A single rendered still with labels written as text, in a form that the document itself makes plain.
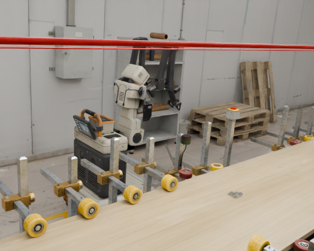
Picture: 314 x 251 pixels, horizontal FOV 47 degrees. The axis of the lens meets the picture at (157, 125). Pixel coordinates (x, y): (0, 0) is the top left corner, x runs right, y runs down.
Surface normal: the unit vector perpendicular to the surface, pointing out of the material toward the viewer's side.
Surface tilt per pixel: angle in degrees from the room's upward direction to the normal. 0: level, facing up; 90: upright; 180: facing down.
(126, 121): 82
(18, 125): 90
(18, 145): 90
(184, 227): 0
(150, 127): 90
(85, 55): 90
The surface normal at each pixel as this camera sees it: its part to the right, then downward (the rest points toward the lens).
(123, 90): -0.75, -0.01
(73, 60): 0.65, 0.25
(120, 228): 0.07, -0.96
